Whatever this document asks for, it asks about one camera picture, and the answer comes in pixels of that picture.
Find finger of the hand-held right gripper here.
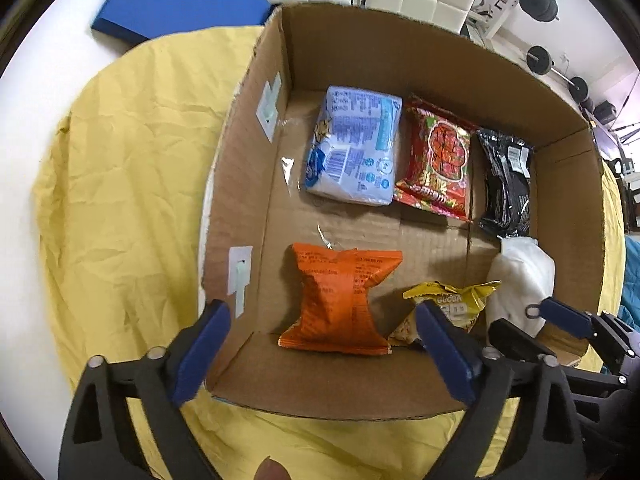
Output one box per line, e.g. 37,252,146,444
524,297,631,361
487,317,547,361

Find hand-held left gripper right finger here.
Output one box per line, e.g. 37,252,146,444
415,301,588,480

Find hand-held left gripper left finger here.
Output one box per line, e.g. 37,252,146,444
59,299,233,480

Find yellow snack packet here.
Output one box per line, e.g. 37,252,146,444
387,281,502,348

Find white soft packet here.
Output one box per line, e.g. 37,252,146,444
485,237,556,346

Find orange snack packet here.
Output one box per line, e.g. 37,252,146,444
277,242,403,356

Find black foil packet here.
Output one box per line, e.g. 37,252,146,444
475,128,535,238

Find red snack packet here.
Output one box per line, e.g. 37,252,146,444
394,94,476,222

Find light blue tissue pack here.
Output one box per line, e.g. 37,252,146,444
304,85,403,207

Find cardboard box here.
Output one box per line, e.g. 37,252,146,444
200,4,606,421

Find person's left hand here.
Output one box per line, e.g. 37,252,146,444
255,456,292,480

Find teal blanket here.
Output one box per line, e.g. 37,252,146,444
617,237,640,336

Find yellow tablecloth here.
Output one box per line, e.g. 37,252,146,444
32,25,628,480

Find short barbell with black plates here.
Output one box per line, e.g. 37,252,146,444
526,45,591,103

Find blue foam mat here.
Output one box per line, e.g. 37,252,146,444
91,0,273,41

